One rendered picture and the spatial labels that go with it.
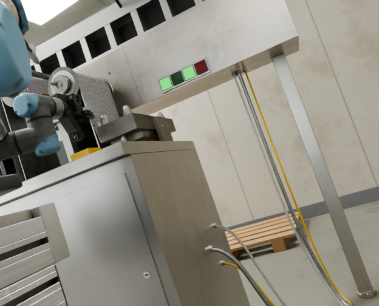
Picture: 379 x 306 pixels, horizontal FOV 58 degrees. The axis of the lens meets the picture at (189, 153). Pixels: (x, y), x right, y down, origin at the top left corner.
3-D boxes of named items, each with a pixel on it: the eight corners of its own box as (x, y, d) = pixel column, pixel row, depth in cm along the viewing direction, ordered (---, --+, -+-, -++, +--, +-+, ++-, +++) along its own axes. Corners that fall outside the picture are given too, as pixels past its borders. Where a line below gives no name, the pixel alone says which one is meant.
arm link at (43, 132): (28, 161, 108) (17, 129, 108) (64, 151, 111) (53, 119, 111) (21, 158, 100) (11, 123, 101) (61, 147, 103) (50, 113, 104)
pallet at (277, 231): (307, 220, 323) (302, 210, 324) (299, 249, 247) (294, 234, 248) (197, 248, 369) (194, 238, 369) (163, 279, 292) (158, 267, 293)
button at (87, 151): (71, 163, 104) (69, 155, 104) (85, 161, 110) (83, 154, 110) (90, 155, 101) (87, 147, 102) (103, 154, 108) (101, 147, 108)
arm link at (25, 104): (15, 123, 102) (7, 97, 103) (42, 124, 113) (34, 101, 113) (35, 113, 100) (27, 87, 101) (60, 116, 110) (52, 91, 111)
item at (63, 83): (67, 95, 132) (50, 93, 134) (70, 95, 134) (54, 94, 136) (68, 75, 132) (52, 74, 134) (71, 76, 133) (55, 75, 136)
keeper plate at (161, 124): (160, 143, 137) (152, 118, 138) (169, 142, 146) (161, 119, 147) (166, 141, 136) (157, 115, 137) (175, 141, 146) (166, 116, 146)
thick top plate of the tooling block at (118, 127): (100, 143, 127) (95, 127, 127) (147, 142, 165) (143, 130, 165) (136, 127, 122) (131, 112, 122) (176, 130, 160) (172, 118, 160)
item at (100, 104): (94, 134, 133) (79, 90, 134) (124, 135, 155) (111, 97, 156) (95, 133, 132) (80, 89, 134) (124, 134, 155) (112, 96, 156)
